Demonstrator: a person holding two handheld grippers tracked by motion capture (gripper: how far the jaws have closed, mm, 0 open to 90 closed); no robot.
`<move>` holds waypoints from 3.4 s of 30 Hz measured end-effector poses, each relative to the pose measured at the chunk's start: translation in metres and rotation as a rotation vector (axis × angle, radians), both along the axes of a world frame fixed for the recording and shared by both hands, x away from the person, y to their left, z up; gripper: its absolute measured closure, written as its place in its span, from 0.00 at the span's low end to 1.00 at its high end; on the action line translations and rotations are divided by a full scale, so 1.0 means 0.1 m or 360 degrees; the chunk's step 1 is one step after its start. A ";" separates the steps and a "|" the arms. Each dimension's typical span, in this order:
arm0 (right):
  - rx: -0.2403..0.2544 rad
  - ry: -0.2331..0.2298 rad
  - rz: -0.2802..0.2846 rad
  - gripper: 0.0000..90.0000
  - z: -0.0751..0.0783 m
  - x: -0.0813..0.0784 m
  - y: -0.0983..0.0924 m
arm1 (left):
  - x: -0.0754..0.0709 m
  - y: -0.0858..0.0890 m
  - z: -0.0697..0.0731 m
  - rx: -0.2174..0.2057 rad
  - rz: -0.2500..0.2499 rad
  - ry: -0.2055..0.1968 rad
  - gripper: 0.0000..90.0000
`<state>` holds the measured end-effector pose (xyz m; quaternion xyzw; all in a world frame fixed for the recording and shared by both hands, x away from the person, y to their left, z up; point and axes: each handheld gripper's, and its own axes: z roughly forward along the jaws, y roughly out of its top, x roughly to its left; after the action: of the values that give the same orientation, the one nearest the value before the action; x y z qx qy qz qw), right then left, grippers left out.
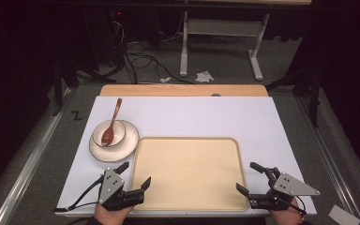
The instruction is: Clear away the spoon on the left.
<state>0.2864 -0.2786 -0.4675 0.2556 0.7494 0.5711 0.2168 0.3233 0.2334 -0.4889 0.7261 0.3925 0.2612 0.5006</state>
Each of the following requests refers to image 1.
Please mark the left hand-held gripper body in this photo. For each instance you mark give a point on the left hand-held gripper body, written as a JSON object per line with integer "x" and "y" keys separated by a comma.
{"x": 111, "y": 185}

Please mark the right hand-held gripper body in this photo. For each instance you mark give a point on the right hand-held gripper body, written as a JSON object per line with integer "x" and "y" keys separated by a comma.
{"x": 289, "y": 186}

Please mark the person's left hand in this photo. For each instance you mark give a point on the person's left hand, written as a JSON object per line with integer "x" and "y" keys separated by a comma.
{"x": 111, "y": 216}

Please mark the person's right hand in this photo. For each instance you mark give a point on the person's right hand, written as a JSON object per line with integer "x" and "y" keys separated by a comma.
{"x": 286, "y": 217}

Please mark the white plate with dark rim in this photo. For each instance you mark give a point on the white plate with dark rim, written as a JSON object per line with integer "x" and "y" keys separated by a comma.
{"x": 118, "y": 153}

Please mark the reddish brown wooden spoon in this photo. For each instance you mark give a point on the reddish brown wooden spoon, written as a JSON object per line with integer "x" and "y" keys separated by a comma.
{"x": 107, "y": 137}

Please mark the small white bowl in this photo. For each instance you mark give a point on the small white bowl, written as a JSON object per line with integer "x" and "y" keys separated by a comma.
{"x": 119, "y": 132}

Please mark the beige plastic tray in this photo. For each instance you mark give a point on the beige plastic tray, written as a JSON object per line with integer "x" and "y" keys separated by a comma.
{"x": 187, "y": 172}

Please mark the flat white paper sheet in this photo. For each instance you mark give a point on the flat white paper sheet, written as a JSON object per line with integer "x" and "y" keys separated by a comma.
{"x": 343, "y": 216}

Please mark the white table mat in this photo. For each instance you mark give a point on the white table mat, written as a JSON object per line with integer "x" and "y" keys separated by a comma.
{"x": 200, "y": 118}

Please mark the grey round table grommet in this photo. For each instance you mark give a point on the grey round table grommet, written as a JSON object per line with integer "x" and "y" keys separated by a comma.
{"x": 216, "y": 94}

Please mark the light wooden table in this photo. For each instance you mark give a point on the light wooden table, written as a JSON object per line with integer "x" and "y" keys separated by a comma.
{"x": 168, "y": 90}

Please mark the black metal stand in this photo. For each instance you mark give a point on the black metal stand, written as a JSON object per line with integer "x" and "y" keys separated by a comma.
{"x": 57, "y": 90}
{"x": 315, "y": 93}

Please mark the small crumpled white paper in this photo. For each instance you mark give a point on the small crumpled white paper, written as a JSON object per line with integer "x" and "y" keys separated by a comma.
{"x": 165, "y": 80}

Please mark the large crumpled white paper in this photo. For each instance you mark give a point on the large crumpled white paper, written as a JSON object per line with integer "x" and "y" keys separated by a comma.
{"x": 204, "y": 77}

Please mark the silver metal floor rail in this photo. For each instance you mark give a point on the silver metal floor rail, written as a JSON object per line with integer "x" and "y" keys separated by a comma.
{"x": 328, "y": 156}
{"x": 28, "y": 170}

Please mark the white metal desk frame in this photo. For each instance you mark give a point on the white metal desk frame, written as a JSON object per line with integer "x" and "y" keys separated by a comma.
{"x": 184, "y": 47}

